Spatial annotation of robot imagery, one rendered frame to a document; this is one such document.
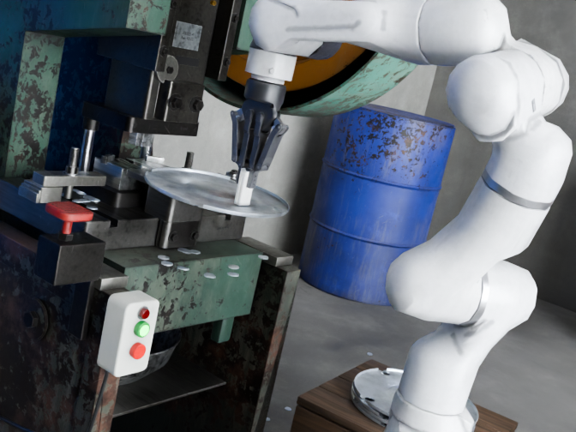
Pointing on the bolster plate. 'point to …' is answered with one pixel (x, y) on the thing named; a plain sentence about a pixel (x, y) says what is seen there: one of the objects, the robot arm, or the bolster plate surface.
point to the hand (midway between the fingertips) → (245, 186)
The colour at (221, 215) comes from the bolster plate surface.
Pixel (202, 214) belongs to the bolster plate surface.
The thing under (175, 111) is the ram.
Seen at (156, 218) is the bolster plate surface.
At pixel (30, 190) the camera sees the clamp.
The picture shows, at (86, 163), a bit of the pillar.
